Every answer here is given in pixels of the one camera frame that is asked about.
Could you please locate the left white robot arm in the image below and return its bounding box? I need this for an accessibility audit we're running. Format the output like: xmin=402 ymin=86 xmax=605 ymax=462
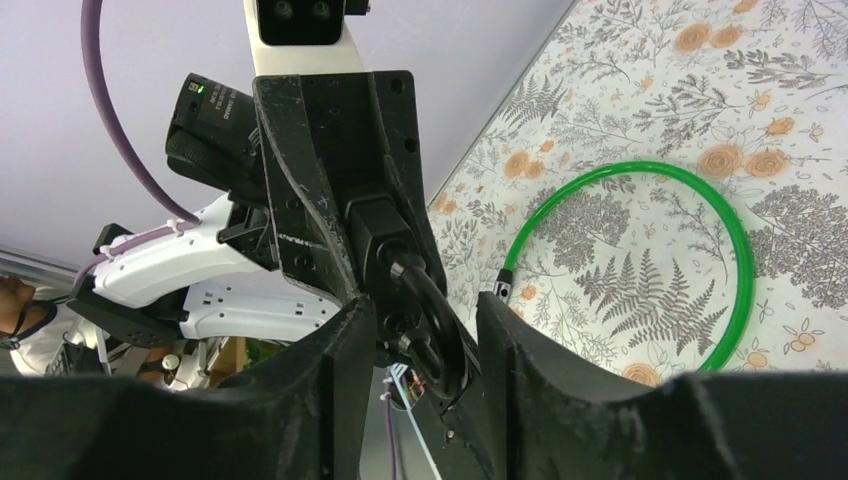
xmin=72 ymin=70 xmax=458 ymax=351

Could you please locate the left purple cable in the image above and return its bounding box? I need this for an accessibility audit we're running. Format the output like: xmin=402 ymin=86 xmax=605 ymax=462
xmin=72 ymin=0 xmax=203 ymax=280

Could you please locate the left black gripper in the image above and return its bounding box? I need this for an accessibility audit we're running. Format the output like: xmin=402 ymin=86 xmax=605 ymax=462
xmin=253 ymin=70 xmax=447 ymax=306

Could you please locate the black padlock with keys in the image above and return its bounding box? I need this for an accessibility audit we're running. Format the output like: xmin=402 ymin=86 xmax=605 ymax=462
xmin=344 ymin=192 xmax=468 ymax=401

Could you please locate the floral table mat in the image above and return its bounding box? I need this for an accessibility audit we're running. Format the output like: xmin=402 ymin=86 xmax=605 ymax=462
xmin=431 ymin=1 xmax=847 ymax=386

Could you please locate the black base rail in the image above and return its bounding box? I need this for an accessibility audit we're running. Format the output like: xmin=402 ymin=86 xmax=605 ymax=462
xmin=383 ymin=364 xmax=495 ymax=479

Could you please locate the green cable lock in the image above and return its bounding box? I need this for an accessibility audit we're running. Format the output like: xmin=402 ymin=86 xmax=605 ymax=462
xmin=491 ymin=160 xmax=757 ymax=374

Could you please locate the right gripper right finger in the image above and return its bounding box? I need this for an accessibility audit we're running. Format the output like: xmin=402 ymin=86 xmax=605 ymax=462
xmin=476 ymin=292 xmax=847 ymax=479

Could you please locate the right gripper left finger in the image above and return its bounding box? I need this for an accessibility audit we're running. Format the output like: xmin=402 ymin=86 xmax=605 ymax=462
xmin=1 ymin=295 xmax=376 ymax=479

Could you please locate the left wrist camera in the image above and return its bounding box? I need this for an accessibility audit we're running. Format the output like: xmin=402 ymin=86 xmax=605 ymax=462
xmin=243 ymin=0 xmax=370 ymax=76

